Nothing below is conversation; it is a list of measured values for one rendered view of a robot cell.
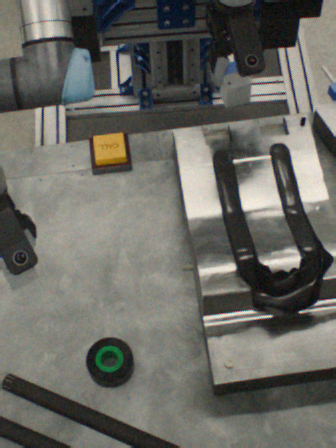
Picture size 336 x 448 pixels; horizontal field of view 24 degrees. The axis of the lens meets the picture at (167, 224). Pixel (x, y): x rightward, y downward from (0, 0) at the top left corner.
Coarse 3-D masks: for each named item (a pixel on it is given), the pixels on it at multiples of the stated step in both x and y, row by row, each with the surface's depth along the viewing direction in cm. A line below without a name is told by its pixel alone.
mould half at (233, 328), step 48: (192, 144) 151; (240, 144) 151; (288, 144) 151; (192, 192) 147; (240, 192) 146; (192, 240) 139; (288, 240) 137; (240, 288) 131; (240, 336) 135; (288, 336) 134; (240, 384) 132; (288, 384) 136
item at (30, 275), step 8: (0, 256) 134; (0, 264) 132; (8, 272) 131; (24, 272) 133; (32, 272) 134; (8, 280) 132; (16, 280) 134; (24, 280) 135; (32, 280) 136; (16, 288) 135
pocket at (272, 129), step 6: (282, 120) 155; (264, 126) 155; (270, 126) 155; (276, 126) 156; (282, 126) 156; (264, 132) 156; (270, 132) 156; (276, 132) 156; (282, 132) 156; (288, 132) 153
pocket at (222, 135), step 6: (228, 126) 154; (204, 132) 155; (210, 132) 155; (216, 132) 155; (222, 132) 155; (228, 132) 155; (204, 138) 155; (210, 138) 155; (216, 138) 155; (222, 138) 155; (228, 138) 155; (210, 144) 155
